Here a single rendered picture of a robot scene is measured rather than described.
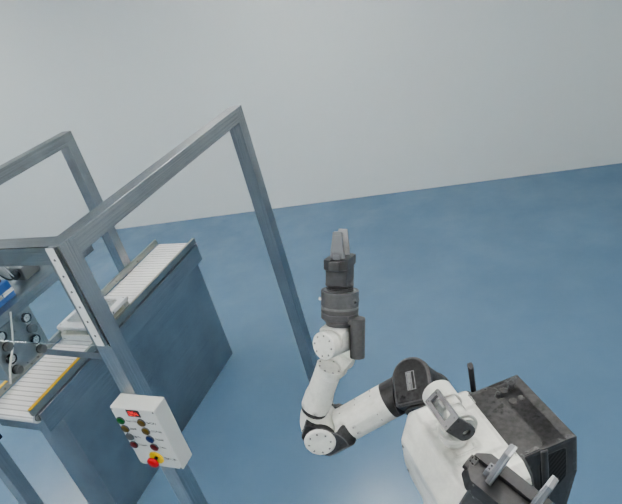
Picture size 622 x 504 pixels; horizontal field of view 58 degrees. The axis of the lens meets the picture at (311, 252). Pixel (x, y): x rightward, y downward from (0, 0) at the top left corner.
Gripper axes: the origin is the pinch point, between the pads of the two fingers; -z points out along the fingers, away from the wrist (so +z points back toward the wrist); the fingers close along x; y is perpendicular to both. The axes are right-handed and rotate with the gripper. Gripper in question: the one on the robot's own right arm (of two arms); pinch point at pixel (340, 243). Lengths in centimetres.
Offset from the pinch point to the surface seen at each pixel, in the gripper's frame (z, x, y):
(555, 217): 25, -325, -85
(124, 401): 55, -16, 72
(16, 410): 82, -47, 145
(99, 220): -1, -14, 75
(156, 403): 53, -15, 60
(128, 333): 64, -101, 129
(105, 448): 114, -81, 130
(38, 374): 74, -66, 151
